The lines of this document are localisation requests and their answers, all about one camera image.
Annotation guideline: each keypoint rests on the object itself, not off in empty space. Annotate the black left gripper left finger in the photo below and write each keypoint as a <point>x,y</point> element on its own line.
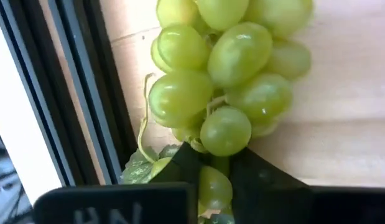
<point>117,203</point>

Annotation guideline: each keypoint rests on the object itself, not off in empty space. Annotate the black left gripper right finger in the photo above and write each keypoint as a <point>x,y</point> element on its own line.
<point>273,199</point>

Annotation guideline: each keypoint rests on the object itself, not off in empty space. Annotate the green grape bunch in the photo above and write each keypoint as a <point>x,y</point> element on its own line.
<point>239,53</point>

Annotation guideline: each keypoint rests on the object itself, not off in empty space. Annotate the black aluminium table frame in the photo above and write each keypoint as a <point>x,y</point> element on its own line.
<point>95,93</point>

